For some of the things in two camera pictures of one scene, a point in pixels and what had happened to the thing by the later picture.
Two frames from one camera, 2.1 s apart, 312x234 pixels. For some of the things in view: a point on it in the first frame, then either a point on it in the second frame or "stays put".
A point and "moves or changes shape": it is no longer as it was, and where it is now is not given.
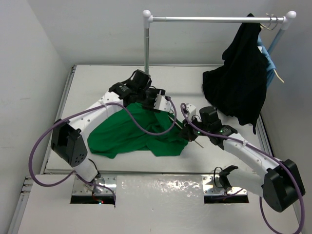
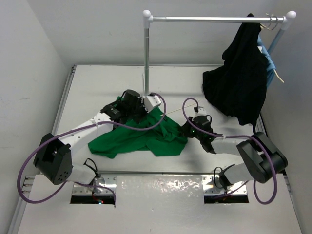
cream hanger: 181,127 moves or changes shape
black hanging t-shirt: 237,88 stays put
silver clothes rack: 148,19 stays put
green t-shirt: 115,131 stays put
